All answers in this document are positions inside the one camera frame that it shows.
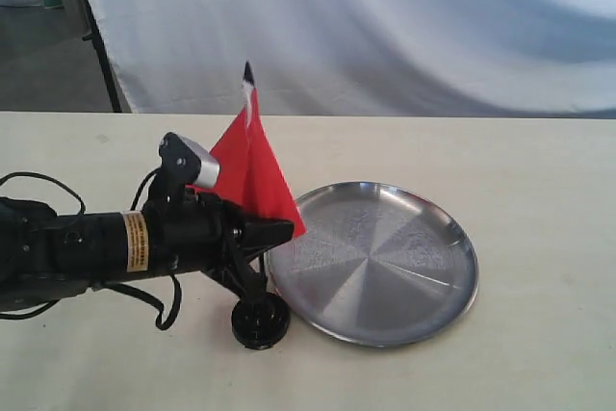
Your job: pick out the black backdrop stand pole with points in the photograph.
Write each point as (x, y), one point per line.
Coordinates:
(94, 37)

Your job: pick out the red flag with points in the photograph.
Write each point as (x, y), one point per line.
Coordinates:
(250, 175)

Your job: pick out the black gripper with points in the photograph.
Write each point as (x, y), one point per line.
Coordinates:
(185, 234)

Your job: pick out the white backdrop cloth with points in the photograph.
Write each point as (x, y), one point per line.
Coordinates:
(365, 57)

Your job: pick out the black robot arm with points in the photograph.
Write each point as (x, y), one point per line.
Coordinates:
(46, 257)

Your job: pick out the black round flag base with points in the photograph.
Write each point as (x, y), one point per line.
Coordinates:
(261, 325)

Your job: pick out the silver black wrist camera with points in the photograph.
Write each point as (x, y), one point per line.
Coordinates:
(188, 162)

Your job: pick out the round steel plate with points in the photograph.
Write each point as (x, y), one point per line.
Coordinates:
(378, 266)

